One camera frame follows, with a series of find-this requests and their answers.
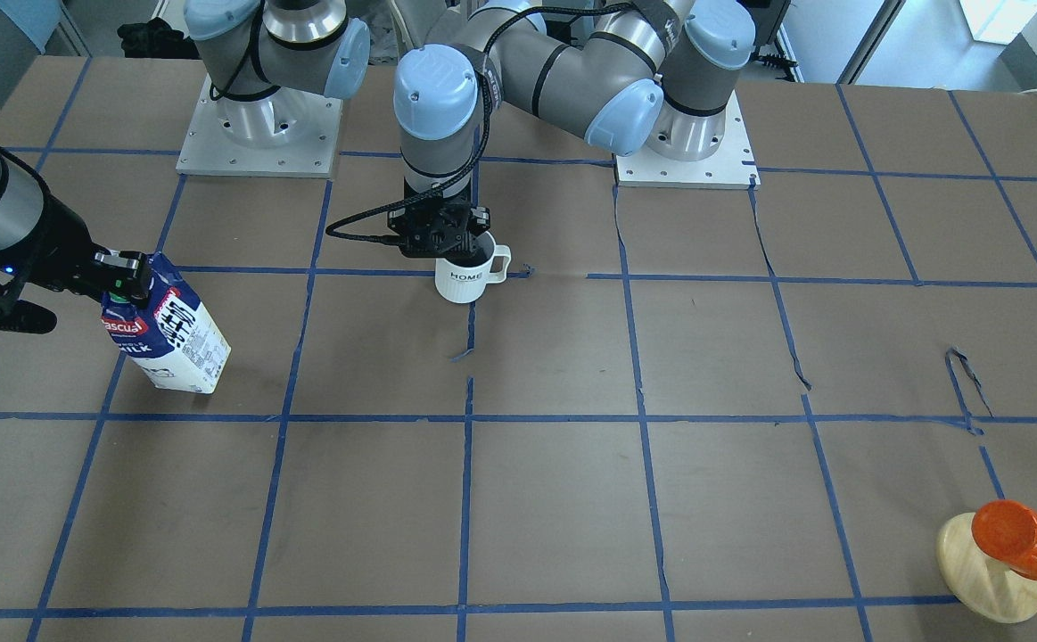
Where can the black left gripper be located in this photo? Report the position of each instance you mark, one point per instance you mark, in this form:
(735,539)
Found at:
(480,219)

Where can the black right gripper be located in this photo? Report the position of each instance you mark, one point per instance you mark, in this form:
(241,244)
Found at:
(56,242)

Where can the white ceramic mug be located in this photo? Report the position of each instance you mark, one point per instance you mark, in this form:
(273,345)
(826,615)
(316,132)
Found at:
(465,280)

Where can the blue white milk carton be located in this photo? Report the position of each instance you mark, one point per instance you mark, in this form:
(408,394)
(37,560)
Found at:
(174,340)

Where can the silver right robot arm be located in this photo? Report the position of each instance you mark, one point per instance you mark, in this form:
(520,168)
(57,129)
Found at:
(253,50)

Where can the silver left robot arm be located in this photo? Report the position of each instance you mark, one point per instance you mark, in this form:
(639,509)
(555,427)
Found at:
(654,75)

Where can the orange cup on stand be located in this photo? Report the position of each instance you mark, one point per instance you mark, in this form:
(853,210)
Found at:
(1006,530)

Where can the round wooden stand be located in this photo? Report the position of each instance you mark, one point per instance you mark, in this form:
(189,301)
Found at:
(984,585)

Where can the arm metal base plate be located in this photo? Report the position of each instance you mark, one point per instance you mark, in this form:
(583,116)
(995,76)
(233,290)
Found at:
(290,134)
(705,165)

